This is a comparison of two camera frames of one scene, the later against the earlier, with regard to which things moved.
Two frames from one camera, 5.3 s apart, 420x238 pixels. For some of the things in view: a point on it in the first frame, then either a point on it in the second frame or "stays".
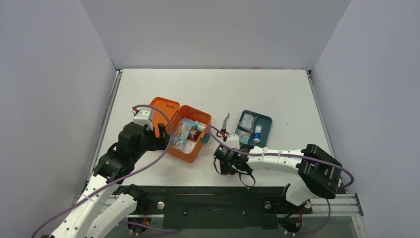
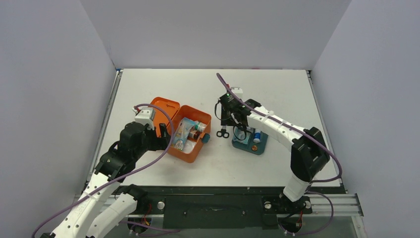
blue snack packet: (182, 133) stays
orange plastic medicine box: (188, 125) stays
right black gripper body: (223, 135) -> (228, 111)
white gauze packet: (188, 146) stays
